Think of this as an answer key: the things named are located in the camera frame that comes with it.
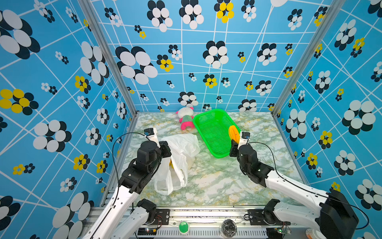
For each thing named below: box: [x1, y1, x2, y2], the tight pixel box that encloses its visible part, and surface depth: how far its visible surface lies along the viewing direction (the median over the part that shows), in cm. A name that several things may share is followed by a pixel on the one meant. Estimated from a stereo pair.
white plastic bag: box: [154, 133, 201, 196], surface depth 74 cm
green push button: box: [178, 221, 189, 234], surface depth 64 cm
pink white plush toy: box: [175, 107, 195, 131], surface depth 112 cm
